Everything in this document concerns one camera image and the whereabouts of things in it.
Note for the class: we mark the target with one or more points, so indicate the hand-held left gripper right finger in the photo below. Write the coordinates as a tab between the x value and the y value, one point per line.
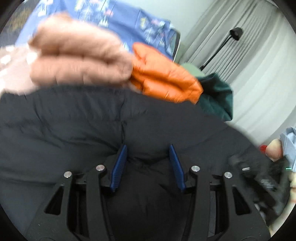
177	166

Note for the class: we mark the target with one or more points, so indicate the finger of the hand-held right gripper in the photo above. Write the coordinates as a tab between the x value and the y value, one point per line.
261	185

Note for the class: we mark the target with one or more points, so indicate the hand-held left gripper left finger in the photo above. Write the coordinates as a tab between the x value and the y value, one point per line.
119	166

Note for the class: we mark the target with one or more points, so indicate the black hooded puffer jacket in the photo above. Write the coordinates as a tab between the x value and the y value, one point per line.
69	127

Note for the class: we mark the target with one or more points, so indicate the person's right hand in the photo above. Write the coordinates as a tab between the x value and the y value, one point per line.
275	149

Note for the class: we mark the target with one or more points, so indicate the grey pleated curtain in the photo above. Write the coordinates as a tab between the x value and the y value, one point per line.
259	81

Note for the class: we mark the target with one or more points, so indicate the dark green garment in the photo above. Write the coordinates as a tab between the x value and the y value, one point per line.
217	97

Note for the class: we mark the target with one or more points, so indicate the orange puffer jacket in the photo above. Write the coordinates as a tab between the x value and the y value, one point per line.
161	76

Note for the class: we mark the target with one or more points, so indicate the green padded bed headboard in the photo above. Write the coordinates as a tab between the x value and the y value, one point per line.
190	68

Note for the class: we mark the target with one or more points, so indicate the peach puffer jacket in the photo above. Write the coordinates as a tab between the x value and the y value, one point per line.
81	58

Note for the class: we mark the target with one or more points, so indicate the black floor lamp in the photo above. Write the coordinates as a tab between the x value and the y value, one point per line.
235	32

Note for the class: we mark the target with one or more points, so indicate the blue tree print sheet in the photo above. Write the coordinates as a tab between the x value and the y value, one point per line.
129	25

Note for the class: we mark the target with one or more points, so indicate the pink patterned bed sheet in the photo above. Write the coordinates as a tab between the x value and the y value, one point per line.
11	69

